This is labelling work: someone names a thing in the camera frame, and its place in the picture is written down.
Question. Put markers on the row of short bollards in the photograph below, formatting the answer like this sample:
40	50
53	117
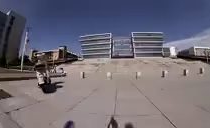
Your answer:
109	75

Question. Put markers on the white striped multi-storey building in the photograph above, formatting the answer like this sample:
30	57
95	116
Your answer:
96	46

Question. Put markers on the wide concrete steps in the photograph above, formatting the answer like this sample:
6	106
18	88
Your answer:
126	63

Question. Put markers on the grey concrete slab plaza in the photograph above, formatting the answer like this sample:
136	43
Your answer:
93	100

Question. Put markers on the low brown building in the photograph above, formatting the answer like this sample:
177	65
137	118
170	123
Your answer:
51	55

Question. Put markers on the small white building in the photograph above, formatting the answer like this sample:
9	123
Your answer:
169	51

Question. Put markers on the robot's own part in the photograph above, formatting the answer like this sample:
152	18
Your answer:
69	125
129	125

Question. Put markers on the pale tall pole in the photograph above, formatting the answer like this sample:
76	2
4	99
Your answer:
24	50

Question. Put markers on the long low white building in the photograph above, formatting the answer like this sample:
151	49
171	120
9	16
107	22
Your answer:
198	51

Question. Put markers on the dark glass tall building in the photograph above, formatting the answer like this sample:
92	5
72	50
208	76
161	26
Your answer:
8	36

